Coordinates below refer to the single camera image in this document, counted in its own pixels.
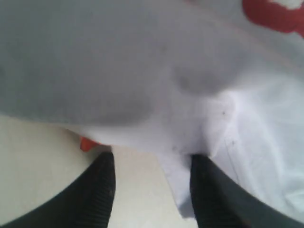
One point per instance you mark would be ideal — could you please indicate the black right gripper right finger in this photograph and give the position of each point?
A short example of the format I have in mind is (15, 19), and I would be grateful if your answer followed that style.
(218, 202)

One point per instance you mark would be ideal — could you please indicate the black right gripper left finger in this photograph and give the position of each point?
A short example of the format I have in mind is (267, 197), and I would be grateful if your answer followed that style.
(85, 203)

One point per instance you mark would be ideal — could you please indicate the white t-shirt red lettering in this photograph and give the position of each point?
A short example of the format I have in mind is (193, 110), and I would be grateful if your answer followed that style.
(173, 77)

